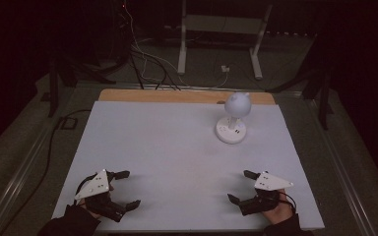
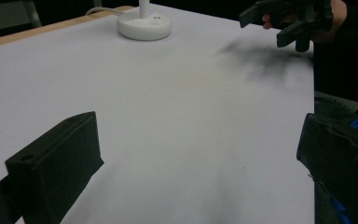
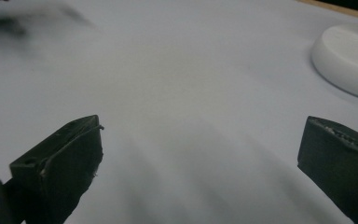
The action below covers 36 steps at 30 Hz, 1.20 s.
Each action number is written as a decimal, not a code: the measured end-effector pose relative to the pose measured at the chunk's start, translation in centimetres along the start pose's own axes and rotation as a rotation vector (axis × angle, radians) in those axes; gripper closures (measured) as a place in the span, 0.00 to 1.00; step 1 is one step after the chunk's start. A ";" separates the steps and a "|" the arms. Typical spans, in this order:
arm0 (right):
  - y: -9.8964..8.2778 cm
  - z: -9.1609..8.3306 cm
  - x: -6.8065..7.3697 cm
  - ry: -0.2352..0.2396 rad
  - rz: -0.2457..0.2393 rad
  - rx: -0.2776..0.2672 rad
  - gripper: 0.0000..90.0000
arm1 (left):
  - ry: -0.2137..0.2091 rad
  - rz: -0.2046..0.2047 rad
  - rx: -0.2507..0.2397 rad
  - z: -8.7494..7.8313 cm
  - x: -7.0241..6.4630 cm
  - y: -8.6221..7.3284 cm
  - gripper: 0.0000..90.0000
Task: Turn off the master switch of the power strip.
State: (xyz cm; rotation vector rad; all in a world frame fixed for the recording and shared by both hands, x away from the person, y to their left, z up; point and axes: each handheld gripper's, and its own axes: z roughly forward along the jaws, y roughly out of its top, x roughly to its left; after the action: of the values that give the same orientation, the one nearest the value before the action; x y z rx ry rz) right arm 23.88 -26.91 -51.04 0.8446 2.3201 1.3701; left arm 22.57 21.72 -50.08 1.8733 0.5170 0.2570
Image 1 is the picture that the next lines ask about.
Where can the metal floor rail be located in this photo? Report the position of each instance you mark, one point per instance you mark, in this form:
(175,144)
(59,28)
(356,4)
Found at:
(19,177)
(344,167)

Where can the white metal stand frame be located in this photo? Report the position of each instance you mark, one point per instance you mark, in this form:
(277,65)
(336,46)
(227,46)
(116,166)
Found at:
(182,49)

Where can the white round desk lamp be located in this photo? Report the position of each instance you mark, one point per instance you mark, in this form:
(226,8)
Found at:
(238,105)

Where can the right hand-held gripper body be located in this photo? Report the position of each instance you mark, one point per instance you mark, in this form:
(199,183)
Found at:
(270,182)

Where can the person's left hand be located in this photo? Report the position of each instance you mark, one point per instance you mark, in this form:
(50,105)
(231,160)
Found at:
(92,213)

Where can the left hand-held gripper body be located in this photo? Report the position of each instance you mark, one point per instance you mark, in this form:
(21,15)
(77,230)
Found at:
(95,187)

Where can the person's right hand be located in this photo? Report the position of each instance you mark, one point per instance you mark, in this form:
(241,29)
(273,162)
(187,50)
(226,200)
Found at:
(281,211)

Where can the white plug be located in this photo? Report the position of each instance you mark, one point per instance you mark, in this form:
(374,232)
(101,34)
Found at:
(225,69)

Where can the white table mat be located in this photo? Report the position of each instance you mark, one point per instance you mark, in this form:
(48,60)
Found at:
(170,154)

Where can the black stand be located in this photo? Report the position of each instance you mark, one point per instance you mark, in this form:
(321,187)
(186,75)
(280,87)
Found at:
(323,98)
(53,88)

